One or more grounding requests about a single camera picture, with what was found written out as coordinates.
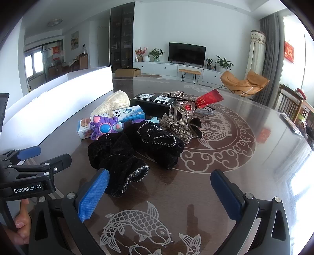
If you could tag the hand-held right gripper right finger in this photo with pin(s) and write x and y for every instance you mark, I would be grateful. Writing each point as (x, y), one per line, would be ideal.
(227, 196)

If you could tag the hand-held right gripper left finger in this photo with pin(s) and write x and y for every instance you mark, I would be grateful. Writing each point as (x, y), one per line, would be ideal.
(94, 193)

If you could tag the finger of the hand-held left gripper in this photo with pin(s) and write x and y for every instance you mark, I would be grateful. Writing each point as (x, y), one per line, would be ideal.
(30, 152)
(58, 161)

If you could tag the black velvet scrunchie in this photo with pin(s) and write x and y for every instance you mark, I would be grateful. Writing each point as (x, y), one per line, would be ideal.
(115, 154)
(157, 144)

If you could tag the white storage box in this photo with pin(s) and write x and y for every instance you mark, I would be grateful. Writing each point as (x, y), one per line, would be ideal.
(49, 103)

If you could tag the rhinestone bow hair clip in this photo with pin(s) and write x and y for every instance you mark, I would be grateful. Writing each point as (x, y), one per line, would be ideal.
(179, 125)

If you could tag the rimless glasses with black arms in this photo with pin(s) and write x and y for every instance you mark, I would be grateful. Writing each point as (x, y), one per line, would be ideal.
(207, 109)

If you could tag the brown patterned glass desktop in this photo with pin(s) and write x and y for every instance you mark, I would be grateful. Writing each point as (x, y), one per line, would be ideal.
(186, 191)

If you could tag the person's left hand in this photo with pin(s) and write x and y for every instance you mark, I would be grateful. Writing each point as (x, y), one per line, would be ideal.
(23, 220)

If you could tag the purple toy wand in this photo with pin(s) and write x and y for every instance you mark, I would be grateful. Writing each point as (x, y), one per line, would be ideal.
(103, 127)

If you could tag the cream knitted loofah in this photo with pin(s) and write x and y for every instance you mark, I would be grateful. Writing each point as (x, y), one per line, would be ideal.
(114, 101)

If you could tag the blue and white medicine box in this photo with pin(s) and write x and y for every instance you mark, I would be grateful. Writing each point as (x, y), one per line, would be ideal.
(130, 112)

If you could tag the dark glossy bag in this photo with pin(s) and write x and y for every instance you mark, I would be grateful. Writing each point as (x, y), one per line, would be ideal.
(292, 125)

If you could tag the red candy packet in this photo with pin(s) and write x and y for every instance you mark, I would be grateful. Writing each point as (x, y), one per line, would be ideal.
(209, 98)

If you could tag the red door poster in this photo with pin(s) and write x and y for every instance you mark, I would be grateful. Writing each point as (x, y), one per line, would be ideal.
(56, 52)

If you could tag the black cardboard box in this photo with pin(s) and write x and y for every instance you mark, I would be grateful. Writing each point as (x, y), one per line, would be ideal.
(152, 103)

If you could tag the open cardboard box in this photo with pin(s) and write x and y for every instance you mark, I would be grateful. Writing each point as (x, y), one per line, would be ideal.
(127, 72)

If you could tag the wooden dining chair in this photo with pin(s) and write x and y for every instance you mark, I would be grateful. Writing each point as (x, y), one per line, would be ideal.
(292, 103)

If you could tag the small metal hair claw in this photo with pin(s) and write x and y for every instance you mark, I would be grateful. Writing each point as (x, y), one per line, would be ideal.
(175, 94)

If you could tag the orange lounge chair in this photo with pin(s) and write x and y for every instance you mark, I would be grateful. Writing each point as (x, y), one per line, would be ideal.
(241, 82)

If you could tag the round floor cushion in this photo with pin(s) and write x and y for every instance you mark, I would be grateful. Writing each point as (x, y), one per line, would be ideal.
(149, 76)

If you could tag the wooden bench with metal legs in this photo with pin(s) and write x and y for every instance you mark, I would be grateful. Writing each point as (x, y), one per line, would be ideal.
(189, 71)

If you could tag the round ceiling lamp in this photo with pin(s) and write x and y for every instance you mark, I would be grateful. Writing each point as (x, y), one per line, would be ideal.
(54, 22)

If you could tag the large leafy potted plant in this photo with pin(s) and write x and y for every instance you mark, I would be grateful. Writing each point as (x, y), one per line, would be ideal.
(223, 63)

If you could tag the small potted plant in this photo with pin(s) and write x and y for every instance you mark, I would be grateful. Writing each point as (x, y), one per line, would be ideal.
(209, 63)

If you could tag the white round vase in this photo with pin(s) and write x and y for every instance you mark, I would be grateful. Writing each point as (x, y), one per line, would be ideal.
(146, 59)

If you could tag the red flowers in vase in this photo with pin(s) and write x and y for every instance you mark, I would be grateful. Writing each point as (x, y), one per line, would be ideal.
(140, 53)

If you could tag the white television cabinet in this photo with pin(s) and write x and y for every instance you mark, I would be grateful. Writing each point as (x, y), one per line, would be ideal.
(166, 70)

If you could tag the dark glass display cabinet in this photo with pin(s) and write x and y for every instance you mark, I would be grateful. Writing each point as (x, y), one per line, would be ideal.
(122, 36)

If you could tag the grey curtain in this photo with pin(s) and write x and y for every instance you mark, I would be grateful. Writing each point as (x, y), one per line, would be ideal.
(269, 58)

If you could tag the green potted plant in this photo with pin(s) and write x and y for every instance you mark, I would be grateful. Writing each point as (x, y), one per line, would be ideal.
(156, 54)

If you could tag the covered standing air conditioner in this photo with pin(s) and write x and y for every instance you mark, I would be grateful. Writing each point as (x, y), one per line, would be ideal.
(257, 51)

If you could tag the black television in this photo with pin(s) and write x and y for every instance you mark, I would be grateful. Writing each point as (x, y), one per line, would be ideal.
(187, 53)

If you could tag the framed wall painting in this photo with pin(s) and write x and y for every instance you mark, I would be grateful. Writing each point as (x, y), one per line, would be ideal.
(74, 40)

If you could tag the red wall decoration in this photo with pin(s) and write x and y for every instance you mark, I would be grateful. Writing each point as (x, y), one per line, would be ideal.
(289, 52)

